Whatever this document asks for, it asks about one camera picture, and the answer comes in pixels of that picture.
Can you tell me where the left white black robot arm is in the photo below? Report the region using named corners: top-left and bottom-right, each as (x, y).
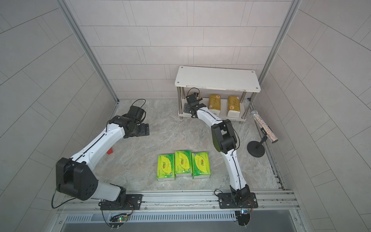
top-left (56, 105), bottom-right (149, 207)

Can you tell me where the left circuit board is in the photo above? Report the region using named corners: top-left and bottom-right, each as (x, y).
top-left (109, 213), bottom-right (131, 230)

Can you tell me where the green tissue pack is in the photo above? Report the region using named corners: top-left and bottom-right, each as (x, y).
top-left (157, 154), bottom-right (175, 181)
top-left (174, 151), bottom-right (193, 177)
top-left (192, 152), bottom-right (211, 179)

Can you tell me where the aluminium rail frame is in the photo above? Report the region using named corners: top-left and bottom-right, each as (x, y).
top-left (56, 189), bottom-right (299, 215)

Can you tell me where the circuit board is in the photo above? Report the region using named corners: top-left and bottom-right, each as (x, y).
top-left (235, 211), bottom-right (251, 226)
top-left (109, 213), bottom-right (131, 230)

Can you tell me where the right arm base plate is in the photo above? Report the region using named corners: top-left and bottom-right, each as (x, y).
top-left (217, 192), bottom-right (259, 209)

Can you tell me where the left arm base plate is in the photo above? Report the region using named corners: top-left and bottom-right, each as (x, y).
top-left (99, 193), bottom-right (143, 210)

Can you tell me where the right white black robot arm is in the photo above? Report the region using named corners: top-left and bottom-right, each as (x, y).
top-left (186, 93), bottom-right (251, 206)

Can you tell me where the white two-tier shelf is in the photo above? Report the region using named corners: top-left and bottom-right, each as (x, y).
top-left (175, 66), bottom-right (261, 122)

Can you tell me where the right circuit board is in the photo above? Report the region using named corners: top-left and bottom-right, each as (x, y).
top-left (235, 211), bottom-right (251, 226)

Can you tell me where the sparkly tube on black stand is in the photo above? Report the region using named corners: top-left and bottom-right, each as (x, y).
top-left (247, 109), bottom-right (279, 159)

